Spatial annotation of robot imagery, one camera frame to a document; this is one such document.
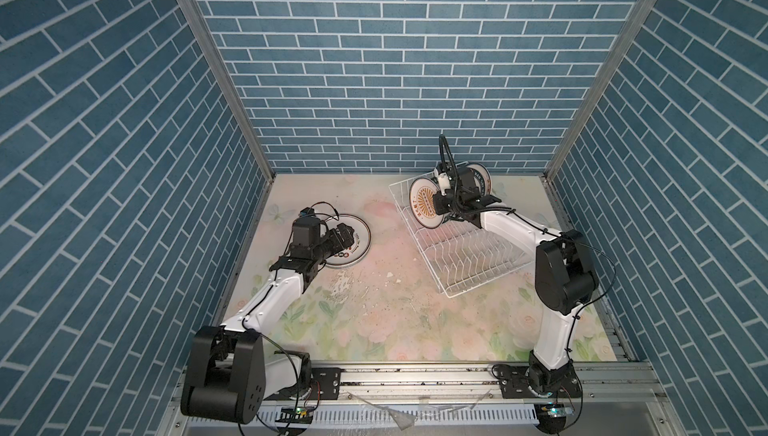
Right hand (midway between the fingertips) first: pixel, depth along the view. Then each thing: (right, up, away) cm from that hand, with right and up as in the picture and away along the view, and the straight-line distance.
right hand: (435, 191), depth 96 cm
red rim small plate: (+17, +5, +6) cm, 18 cm away
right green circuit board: (+27, -54, -25) cm, 65 cm away
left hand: (-28, -13, -8) cm, 32 cm away
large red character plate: (-24, -17, +1) cm, 29 cm away
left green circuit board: (-37, -56, -24) cm, 71 cm away
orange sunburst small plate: (-4, -3, +6) cm, 8 cm away
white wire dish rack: (+9, -21, 0) cm, 23 cm away
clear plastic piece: (-11, -55, -26) cm, 62 cm away
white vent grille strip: (-19, -54, -25) cm, 63 cm away
